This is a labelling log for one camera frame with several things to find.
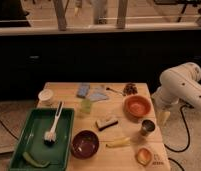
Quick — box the orange peach fruit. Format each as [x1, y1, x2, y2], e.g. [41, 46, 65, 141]
[136, 148, 152, 166]

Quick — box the black floor cable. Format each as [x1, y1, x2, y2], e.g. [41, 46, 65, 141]
[164, 103, 194, 171]

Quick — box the green plastic cup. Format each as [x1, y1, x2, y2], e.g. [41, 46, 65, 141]
[81, 99, 92, 114]

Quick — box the dark purple bowl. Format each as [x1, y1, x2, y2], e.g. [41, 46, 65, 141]
[71, 130, 99, 159]

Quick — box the black cable left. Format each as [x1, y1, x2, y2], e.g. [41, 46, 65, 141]
[0, 114, 19, 141]

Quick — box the metal spoon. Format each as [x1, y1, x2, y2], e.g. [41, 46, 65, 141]
[106, 87, 123, 94]

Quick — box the white dish brush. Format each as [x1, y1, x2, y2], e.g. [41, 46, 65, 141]
[44, 102, 63, 146]

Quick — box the brown pine cone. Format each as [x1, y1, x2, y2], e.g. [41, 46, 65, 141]
[123, 83, 137, 95]

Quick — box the light blue cloth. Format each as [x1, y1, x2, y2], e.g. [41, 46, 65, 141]
[88, 87, 109, 102]

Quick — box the green plastic tray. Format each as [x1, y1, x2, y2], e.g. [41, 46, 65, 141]
[8, 108, 74, 171]

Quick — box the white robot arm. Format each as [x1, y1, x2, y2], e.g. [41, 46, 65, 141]
[151, 62, 201, 126]

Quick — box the green chili pepper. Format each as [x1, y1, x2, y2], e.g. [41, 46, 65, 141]
[22, 152, 50, 168]

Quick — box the yellow banana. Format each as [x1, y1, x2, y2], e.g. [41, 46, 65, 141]
[106, 138, 130, 148]

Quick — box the white paper cup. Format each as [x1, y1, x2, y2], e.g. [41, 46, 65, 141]
[38, 89, 54, 105]

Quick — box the orange bowl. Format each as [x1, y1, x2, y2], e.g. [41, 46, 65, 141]
[124, 95, 151, 118]

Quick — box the metal cup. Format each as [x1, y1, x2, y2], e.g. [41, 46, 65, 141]
[140, 120, 155, 136]

